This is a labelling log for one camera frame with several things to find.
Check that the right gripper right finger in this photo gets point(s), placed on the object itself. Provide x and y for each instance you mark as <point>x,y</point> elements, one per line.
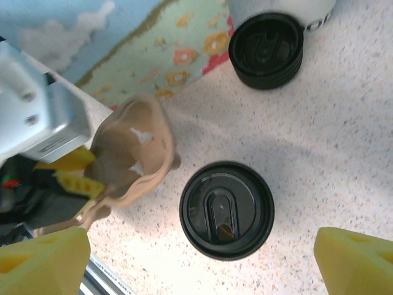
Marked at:
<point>359,267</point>

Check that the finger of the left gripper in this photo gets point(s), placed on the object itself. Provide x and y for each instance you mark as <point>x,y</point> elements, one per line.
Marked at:
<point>73,159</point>
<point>80,186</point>

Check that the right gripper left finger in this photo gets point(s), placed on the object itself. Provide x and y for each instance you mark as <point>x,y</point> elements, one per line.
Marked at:
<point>40,264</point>

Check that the brown pulp cup carrier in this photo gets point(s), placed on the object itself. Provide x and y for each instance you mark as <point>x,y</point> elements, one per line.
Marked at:
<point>132,147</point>

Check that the black plastic cup lid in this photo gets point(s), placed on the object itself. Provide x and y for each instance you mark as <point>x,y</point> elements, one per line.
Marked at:
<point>199,199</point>

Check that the printed paper gift bag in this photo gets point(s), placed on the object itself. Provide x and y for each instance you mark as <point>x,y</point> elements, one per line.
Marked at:
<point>138,46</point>

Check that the stack of black lids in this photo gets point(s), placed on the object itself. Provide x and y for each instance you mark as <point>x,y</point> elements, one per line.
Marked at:
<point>267,49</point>

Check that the stack of white paper cups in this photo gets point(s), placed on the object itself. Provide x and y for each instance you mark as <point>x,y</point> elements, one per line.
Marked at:
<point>291,12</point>

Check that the aluminium mounting rail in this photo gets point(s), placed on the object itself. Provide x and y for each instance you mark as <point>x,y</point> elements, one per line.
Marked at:
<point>101,282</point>

